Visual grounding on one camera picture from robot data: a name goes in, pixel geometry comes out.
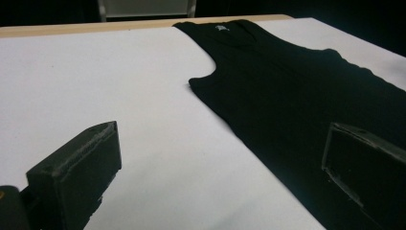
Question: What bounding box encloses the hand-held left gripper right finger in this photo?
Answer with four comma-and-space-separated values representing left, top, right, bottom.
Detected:
321, 122, 406, 230

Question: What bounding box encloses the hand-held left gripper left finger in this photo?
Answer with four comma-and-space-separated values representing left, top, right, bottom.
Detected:
26, 120, 123, 230

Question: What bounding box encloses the white table mat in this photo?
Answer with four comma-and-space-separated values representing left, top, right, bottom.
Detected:
0, 17, 406, 230

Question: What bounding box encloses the white metal desk frame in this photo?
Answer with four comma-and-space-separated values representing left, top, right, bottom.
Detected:
97, 0, 197, 23

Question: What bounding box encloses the black tank top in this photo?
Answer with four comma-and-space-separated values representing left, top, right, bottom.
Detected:
172, 18, 406, 230

